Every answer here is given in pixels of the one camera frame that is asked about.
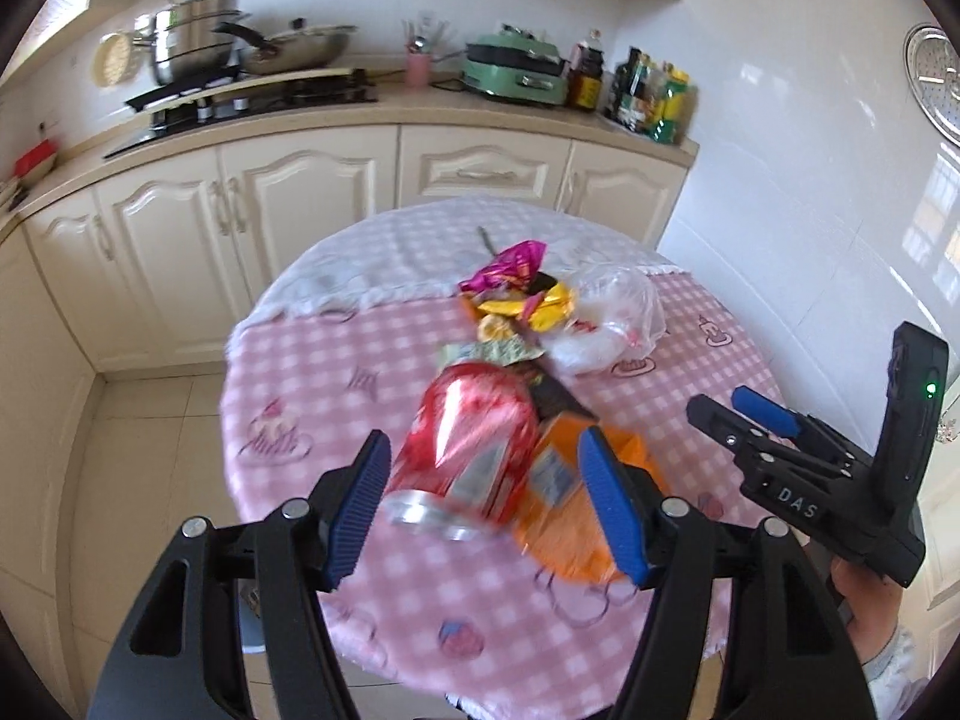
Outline orange snack bag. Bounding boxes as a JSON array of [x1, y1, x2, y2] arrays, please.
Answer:
[[512, 413, 669, 585]]

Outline red soda can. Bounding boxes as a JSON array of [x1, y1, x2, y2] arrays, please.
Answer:
[[382, 361, 540, 541]]

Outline cream kitchen cabinets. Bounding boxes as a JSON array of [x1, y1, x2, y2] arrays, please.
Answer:
[[2, 114, 697, 712]]

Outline person's right hand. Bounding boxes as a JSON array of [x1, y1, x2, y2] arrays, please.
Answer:
[[830, 557, 903, 665]]

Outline beige snack wrapper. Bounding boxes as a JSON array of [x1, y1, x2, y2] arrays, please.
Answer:
[[438, 337, 545, 369]]

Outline clear plastic bag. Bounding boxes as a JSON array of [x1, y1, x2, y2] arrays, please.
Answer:
[[540, 263, 667, 376]]

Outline yellow candy wrapper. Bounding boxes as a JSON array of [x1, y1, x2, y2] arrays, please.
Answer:
[[478, 281, 576, 333]]

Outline pink checkered tablecloth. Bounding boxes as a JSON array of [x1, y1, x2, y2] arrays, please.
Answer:
[[220, 197, 779, 718]]

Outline magenta candy wrapper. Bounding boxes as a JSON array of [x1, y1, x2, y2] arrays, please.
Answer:
[[459, 239, 547, 294]]

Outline green oil bottle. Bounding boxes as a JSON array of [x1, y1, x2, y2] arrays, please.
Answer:
[[649, 67, 690, 145]]

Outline dark condiment bottle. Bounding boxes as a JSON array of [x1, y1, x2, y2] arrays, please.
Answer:
[[605, 47, 651, 132]]

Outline dark soy sauce bottle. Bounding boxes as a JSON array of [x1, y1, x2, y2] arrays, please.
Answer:
[[565, 29, 604, 112]]

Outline round steel tray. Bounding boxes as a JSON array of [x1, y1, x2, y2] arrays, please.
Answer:
[[903, 25, 960, 146]]

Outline green electric grill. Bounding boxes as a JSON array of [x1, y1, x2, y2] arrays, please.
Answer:
[[460, 25, 566, 107]]

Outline black gas stove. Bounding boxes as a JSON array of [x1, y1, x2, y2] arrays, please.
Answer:
[[104, 68, 377, 160]]

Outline pink utensil holder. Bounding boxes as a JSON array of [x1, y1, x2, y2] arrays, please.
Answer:
[[402, 15, 449, 89]]

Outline steel wok pan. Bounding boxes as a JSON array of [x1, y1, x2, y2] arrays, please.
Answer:
[[213, 20, 358, 76]]

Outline steel stock pot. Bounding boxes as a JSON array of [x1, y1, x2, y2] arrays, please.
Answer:
[[135, 0, 245, 86]]

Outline round woven trivet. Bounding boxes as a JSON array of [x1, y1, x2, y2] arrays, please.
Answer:
[[91, 32, 137, 88]]

